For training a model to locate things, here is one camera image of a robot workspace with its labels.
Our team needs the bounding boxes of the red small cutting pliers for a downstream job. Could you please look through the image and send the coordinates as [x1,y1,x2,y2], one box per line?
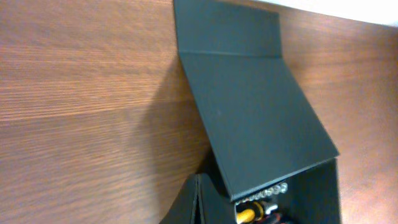
[256,213,295,224]

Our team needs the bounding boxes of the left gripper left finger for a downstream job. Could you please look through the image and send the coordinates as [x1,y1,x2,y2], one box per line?
[159,175,198,224]

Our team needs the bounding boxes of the orange socket bit rail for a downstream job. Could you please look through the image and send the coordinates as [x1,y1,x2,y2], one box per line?
[235,182,289,205]

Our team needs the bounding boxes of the black box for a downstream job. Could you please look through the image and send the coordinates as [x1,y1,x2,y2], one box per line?
[174,0,341,223]

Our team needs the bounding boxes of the yellow black stubby screwdriver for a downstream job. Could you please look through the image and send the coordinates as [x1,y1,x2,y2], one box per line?
[236,201,278,224]

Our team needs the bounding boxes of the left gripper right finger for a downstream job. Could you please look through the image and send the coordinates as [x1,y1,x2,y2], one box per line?
[198,174,236,224]

